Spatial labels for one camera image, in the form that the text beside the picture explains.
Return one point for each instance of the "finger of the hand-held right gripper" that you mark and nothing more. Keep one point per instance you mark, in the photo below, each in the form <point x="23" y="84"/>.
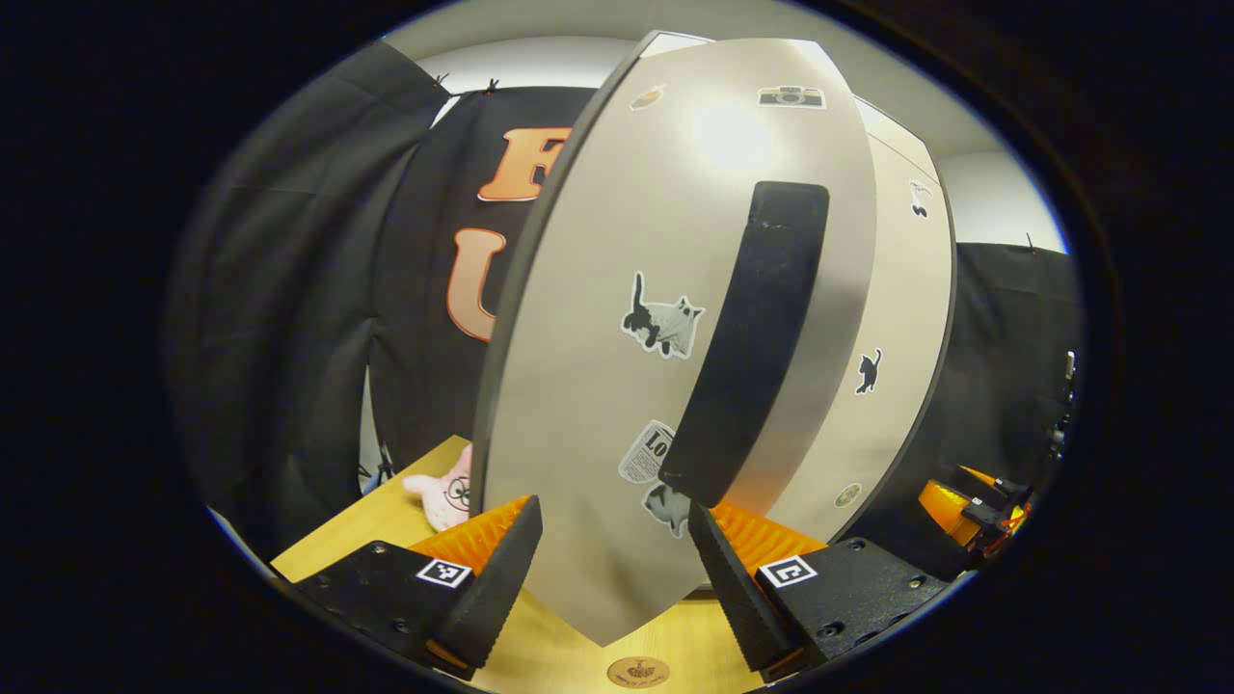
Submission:
<point x="943" y="506"/>

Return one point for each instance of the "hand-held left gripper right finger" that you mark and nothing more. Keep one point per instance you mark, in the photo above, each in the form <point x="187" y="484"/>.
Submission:
<point x="737" y="598"/>

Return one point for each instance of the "pink plush toy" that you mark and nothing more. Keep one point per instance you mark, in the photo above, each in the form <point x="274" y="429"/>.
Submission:
<point x="445" y="496"/>

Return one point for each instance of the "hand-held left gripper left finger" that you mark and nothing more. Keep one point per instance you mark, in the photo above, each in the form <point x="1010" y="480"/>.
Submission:
<point x="492" y="588"/>

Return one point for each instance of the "white cabinet door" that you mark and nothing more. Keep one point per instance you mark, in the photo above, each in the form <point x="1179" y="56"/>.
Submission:
<point x="598" y="241"/>
<point x="897" y="289"/>

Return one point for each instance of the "black backdrop cloth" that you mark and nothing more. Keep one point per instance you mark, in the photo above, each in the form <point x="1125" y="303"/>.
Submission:
<point x="289" y="289"/>

